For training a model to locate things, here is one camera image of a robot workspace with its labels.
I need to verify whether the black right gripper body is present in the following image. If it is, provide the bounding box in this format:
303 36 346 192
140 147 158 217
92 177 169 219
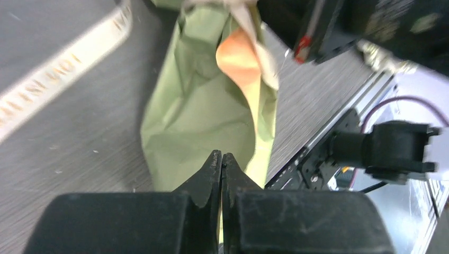
257 0 378 64

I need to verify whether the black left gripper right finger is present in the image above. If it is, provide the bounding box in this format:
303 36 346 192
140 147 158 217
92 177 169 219
221 153 395 253

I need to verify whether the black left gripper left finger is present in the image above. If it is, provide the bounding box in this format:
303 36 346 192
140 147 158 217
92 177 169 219
24 150 222 253

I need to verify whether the green and peach wrapping paper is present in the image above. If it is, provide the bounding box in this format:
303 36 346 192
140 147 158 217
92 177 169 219
141 1 279 191

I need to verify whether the cream printed ribbon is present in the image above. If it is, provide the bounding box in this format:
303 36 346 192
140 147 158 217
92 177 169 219
1 1 133 141

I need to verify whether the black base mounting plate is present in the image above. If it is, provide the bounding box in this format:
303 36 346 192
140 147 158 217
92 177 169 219
265 108 360 191

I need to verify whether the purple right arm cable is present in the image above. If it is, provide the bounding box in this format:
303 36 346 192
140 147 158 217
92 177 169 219
349 95 449 190

